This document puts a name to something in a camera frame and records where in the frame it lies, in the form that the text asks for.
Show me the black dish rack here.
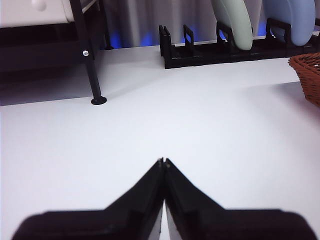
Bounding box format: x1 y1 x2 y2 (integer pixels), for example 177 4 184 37
158 17 320 70

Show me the white toaster oven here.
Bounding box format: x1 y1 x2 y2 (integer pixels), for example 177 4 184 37
0 0 100 29

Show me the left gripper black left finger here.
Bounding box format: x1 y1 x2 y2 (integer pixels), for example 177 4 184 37
11 157 166 240

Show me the black metal shelf frame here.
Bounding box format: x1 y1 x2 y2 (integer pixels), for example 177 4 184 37
0 0 113 105

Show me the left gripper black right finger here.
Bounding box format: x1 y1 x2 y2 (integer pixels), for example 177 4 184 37
163 157 317 240

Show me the brown wicker basket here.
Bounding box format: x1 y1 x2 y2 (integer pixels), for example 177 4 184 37
288 52 320 108

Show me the pale green plate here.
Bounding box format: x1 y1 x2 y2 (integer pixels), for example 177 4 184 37
211 0 253 51

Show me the pale blue plate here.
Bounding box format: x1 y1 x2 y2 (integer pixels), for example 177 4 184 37
264 0 316 47

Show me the grey curtain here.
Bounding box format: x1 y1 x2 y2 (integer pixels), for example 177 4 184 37
99 0 320 48

